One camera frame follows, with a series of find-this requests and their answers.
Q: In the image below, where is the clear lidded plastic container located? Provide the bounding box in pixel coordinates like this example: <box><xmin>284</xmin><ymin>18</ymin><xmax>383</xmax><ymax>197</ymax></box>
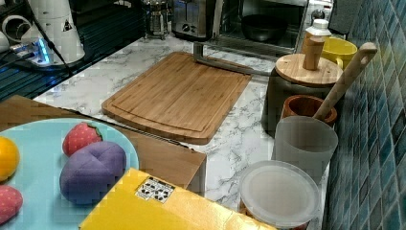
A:
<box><xmin>239</xmin><ymin>160</ymin><xmax>320</xmax><ymax>230</ymax></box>

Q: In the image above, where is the light blue plate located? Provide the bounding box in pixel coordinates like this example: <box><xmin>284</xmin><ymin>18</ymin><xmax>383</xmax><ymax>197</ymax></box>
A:
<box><xmin>0</xmin><ymin>118</ymin><xmax>140</xmax><ymax>230</ymax></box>

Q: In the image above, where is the pink plush strawberry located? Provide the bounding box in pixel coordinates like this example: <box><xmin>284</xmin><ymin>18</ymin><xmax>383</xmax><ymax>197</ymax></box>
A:
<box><xmin>0</xmin><ymin>185</ymin><xmax>23</xmax><ymax>224</ymax></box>

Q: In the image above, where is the brown wooden utensil cup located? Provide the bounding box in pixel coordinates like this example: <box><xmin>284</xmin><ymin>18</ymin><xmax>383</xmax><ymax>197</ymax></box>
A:
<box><xmin>281</xmin><ymin>95</ymin><xmax>323</xmax><ymax>120</ymax></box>

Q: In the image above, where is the glass french press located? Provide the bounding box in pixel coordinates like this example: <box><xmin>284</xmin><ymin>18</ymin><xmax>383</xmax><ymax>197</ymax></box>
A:
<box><xmin>143</xmin><ymin>0</ymin><xmax>169</xmax><ymax>39</ymax></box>

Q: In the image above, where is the silver toaster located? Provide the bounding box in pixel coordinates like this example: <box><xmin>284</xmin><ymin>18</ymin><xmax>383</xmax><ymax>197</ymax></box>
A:
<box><xmin>171</xmin><ymin>0</ymin><xmax>216</xmax><ymax>41</ymax></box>

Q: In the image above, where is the yellow cardboard box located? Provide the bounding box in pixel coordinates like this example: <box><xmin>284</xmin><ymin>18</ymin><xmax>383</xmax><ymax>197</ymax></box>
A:
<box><xmin>79</xmin><ymin>169</ymin><xmax>276</xmax><ymax>230</ymax></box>

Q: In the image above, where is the wooden spoon handle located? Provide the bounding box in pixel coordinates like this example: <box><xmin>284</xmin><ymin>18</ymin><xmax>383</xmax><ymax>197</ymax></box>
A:
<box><xmin>313</xmin><ymin>42</ymin><xmax>377</xmax><ymax>121</ymax></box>

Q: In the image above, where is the black cable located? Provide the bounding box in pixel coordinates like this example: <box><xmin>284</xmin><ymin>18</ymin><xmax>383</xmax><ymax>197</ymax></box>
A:
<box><xmin>24</xmin><ymin>0</ymin><xmax>75</xmax><ymax>77</ymax></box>

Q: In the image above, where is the yellow mug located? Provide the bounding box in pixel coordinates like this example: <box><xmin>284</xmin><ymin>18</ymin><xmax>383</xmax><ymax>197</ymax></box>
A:
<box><xmin>322</xmin><ymin>36</ymin><xmax>357</xmax><ymax>70</ymax></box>

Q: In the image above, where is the dark canister with wooden lid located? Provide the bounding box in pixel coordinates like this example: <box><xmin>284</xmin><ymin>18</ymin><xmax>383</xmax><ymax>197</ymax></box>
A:
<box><xmin>261</xmin><ymin>36</ymin><xmax>343</xmax><ymax>137</ymax></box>

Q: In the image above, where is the white capped bottle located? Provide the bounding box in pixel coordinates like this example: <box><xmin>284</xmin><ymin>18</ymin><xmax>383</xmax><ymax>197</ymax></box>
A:
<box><xmin>301</xmin><ymin>19</ymin><xmax>331</xmax><ymax>54</ymax></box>

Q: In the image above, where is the frosted plastic cup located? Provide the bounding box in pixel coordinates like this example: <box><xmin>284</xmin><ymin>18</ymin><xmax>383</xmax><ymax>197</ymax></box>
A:
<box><xmin>272</xmin><ymin>116</ymin><xmax>338</xmax><ymax>184</ymax></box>

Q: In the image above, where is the orange plush fruit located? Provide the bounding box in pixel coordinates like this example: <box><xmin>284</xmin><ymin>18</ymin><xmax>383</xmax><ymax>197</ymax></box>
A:
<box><xmin>0</xmin><ymin>136</ymin><xmax>20</xmax><ymax>181</ymax></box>

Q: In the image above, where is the toaster oven with door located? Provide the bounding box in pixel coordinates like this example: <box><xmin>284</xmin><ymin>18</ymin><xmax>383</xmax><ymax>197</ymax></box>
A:
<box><xmin>193</xmin><ymin>0</ymin><xmax>334</xmax><ymax>70</ymax></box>

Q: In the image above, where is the bamboo cutting board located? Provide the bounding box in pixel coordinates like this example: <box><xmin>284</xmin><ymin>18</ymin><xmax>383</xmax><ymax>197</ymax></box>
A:
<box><xmin>101</xmin><ymin>52</ymin><xmax>251</xmax><ymax>145</ymax></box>

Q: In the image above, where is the red plush strawberry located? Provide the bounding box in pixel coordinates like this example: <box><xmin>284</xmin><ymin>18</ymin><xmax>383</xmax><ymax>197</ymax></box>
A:
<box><xmin>62</xmin><ymin>122</ymin><xmax>103</xmax><ymax>157</ymax></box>

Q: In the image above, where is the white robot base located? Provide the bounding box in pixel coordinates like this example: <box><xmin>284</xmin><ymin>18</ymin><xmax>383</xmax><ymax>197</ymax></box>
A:
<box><xmin>0</xmin><ymin>0</ymin><xmax>86</xmax><ymax>67</ymax></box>

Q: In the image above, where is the purple plush fruit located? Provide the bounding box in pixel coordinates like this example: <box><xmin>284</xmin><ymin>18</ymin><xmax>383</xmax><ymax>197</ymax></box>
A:
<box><xmin>59</xmin><ymin>141</ymin><xmax>126</xmax><ymax>205</ymax></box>

